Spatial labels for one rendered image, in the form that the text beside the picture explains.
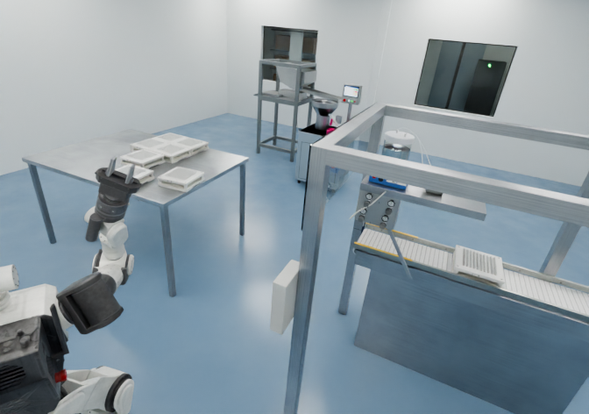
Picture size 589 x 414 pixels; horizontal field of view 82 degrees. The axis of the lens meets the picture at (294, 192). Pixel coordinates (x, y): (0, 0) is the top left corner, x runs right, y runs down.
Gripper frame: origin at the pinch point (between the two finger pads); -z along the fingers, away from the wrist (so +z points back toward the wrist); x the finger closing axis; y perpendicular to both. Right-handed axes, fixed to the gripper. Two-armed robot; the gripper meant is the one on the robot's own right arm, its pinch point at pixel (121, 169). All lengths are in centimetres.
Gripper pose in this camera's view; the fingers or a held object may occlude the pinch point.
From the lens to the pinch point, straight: 112.2
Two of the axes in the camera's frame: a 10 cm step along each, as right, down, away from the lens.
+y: 0.1, -5.5, 8.4
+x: -8.9, -3.9, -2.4
